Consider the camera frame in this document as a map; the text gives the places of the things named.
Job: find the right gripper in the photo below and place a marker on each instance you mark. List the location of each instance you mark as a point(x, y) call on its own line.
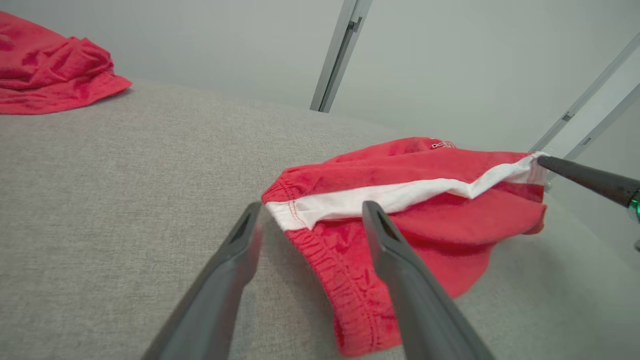
point(636, 207)

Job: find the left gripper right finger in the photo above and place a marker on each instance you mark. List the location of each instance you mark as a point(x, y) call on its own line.
point(425, 320)

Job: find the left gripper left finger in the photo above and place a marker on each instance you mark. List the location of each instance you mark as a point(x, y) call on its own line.
point(210, 310)

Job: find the red shorts with white stripe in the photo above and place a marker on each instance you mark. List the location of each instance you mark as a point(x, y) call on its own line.
point(450, 225)

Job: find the red basketball jersey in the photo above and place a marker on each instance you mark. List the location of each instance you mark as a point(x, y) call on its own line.
point(50, 75)

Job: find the grey partition rail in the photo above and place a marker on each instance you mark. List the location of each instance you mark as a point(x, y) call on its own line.
point(610, 120)
point(585, 98)

